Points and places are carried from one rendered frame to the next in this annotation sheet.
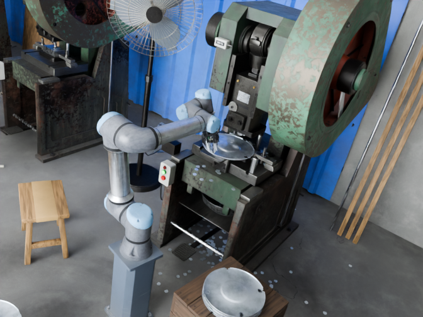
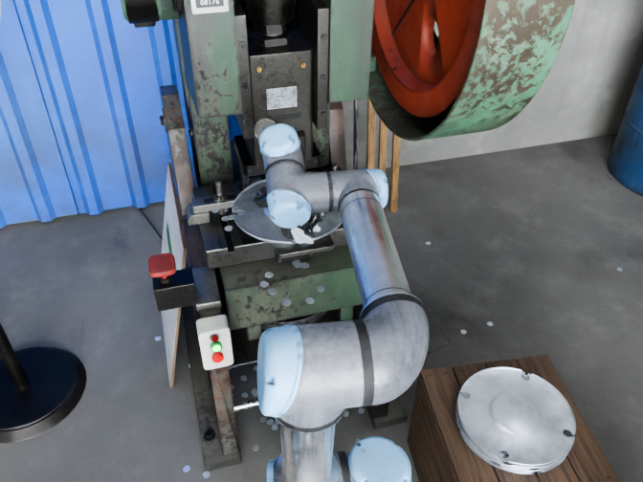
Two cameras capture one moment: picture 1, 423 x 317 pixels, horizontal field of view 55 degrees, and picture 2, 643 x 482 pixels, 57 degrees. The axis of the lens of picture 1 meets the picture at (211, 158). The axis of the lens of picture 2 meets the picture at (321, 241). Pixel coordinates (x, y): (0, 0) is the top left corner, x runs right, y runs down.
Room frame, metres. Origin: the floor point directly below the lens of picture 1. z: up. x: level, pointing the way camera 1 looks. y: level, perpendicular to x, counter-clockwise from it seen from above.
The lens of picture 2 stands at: (1.11, 0.78, 1.67)
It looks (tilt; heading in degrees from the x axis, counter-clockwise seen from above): 39 degrees down; 313
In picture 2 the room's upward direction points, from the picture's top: 1 degrees clockwise
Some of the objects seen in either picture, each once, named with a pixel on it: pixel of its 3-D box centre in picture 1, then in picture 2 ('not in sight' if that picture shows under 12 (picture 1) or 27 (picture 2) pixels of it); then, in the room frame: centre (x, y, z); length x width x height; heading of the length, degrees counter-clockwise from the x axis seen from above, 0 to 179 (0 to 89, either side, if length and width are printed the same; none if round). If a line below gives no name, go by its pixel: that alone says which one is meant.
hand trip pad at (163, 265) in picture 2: not in sight; (164, 274); (2.09, 0.26, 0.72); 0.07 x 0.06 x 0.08; 149
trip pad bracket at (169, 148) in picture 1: (170, 154); (178, 304); (2.08, 0.24, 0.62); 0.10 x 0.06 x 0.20; 59
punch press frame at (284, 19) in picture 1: (255, 126); (266, 141); (2.24, -0.22, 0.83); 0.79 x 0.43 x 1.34; 149
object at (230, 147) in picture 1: (228, 146); (289, 207); (2.01, -0.08, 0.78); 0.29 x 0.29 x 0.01
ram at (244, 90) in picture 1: (246, 100); (277, 100); (2.08, -0.12, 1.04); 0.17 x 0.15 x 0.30; 149
